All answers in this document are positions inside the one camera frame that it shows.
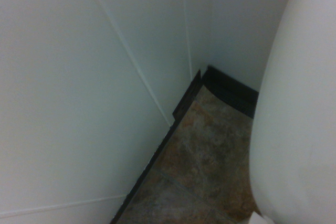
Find white porcelain toilet body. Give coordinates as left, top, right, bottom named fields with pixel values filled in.
left=248, top=0, right=336, bottom=224

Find dark brown baseboard strip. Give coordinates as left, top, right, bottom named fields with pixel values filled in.
left=109, top=69, right=202, bottom=224

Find black rubber baseboard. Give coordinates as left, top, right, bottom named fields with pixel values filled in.
left=201, top=65, right=260, bottom=120

